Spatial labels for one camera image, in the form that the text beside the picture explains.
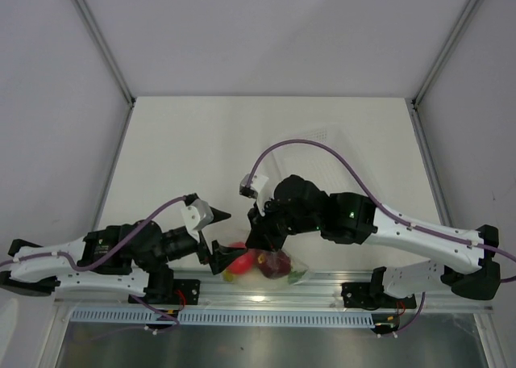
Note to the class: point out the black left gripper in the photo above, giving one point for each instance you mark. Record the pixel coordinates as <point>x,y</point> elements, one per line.
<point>222,254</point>

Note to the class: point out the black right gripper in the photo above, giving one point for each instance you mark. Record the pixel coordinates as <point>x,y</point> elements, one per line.
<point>261,234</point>

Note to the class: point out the red tomato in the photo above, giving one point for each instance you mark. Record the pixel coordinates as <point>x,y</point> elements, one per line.
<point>242,264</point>

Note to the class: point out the white perforated plastic basket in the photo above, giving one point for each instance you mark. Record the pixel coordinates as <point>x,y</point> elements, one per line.
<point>316,164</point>

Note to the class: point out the clear polka-dot zip bag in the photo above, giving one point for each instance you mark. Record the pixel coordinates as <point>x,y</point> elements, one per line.
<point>296,265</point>

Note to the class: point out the dark red apple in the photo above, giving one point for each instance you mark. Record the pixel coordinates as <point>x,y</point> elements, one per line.
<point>273,265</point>

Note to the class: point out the white radish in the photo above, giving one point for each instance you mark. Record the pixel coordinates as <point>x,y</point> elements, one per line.
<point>255,280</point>

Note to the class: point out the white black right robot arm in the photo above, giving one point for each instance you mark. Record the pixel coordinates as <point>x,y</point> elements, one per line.
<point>460,261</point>

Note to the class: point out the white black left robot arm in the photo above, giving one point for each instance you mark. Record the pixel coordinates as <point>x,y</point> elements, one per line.
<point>131,259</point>

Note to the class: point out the green lettuce leaf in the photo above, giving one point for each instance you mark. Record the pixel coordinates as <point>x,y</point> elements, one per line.
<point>295,276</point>

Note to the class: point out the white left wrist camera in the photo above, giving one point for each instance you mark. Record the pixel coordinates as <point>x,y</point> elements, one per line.
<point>196,214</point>

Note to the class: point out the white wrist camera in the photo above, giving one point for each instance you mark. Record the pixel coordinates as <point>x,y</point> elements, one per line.
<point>196,214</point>
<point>254,186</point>

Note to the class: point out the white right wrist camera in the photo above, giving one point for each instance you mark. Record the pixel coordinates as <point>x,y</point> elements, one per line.
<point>254,186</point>

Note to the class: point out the aluminium front rail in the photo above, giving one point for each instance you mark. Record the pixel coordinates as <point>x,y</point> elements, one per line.
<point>320,293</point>

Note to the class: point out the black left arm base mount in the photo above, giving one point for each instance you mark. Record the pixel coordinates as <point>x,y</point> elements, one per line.
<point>163,288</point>

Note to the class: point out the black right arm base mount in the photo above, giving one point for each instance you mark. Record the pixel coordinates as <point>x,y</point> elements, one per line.
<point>371,296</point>

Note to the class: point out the white slotted cable duct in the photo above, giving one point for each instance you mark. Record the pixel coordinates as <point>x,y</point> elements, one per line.
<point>217,317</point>

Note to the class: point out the aluminium corner frame post right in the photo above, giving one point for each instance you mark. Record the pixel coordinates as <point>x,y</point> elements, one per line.
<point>452,39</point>

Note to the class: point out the aluminium corner frame post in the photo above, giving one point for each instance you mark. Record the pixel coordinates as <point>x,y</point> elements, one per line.
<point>90,23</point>
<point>452,39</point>

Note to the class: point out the aluminium corner frame post left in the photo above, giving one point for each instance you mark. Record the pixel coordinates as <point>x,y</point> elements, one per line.
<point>90,23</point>

